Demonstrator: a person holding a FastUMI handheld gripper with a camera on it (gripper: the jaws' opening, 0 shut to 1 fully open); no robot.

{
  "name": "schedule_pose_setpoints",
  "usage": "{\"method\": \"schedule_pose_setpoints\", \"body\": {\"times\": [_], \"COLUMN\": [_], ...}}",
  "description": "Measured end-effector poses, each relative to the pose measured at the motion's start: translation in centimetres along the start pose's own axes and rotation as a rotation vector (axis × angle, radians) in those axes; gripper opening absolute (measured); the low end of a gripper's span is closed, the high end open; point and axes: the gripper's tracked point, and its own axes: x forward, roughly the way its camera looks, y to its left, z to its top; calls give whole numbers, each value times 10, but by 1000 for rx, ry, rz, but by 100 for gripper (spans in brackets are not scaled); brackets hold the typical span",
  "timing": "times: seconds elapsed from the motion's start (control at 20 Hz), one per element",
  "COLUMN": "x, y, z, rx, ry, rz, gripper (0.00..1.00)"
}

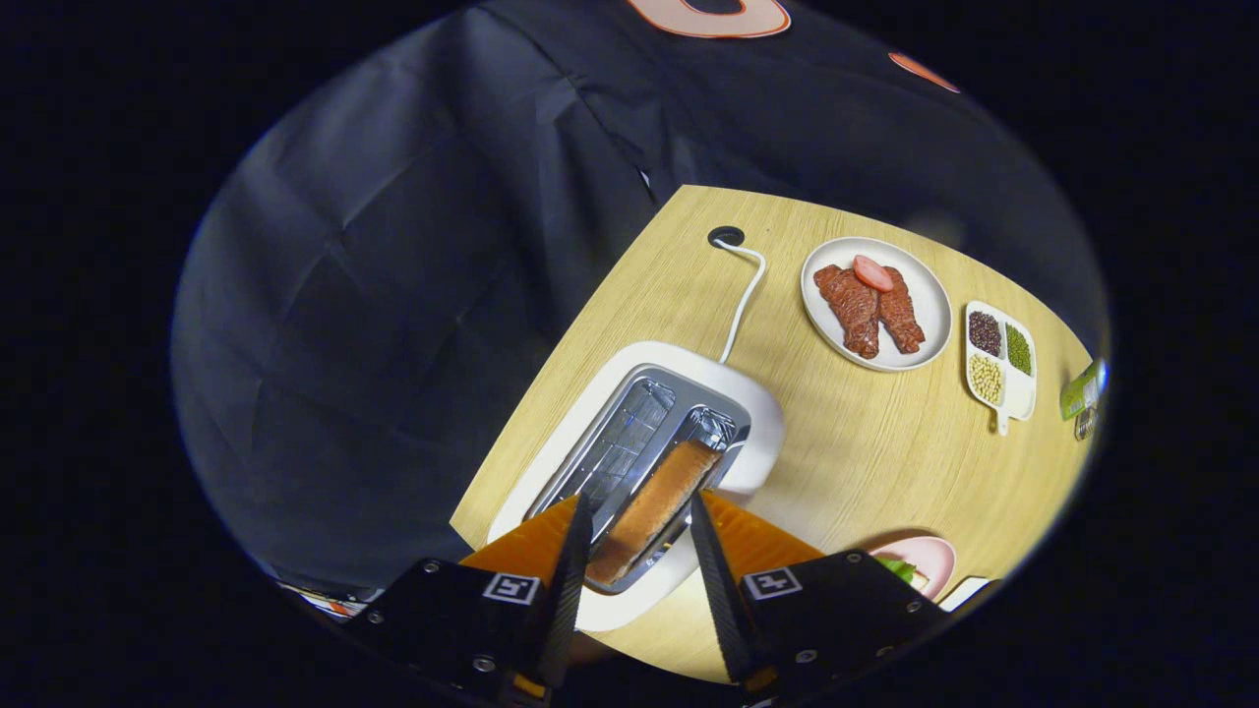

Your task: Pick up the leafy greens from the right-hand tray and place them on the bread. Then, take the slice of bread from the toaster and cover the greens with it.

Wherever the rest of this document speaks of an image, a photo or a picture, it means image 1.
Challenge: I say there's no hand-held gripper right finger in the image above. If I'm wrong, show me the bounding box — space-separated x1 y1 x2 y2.
689 490 950 704

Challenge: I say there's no white toaster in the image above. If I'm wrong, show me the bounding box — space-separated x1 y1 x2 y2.
487 340 785 632

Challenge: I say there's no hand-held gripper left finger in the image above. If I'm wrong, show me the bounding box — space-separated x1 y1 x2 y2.
339 492 595 704

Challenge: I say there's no toasted bread slice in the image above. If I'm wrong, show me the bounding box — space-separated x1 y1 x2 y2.
584 440 724 588

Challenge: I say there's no pink plate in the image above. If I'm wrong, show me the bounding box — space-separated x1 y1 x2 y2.
869 536 957 598

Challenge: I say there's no green label metal bottle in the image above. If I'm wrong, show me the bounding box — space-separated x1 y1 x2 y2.
1059 357 1109 442

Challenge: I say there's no white toaster cable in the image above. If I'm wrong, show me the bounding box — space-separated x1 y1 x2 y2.
713 239 767 365

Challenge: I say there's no white round plate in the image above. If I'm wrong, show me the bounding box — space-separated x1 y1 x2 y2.
801 237 953 373

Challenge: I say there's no brown meat piece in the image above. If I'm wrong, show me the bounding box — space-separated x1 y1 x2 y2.
813 264 881 360
875 265 927 355

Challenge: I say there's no black backdrop cloth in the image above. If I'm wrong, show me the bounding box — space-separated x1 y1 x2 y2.
169 0 1108 601

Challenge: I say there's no white divided bean dish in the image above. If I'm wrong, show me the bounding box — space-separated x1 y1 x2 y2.
964 300 1038 437

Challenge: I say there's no white rectangular dish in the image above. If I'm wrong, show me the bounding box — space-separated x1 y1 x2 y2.
939 576 994 613

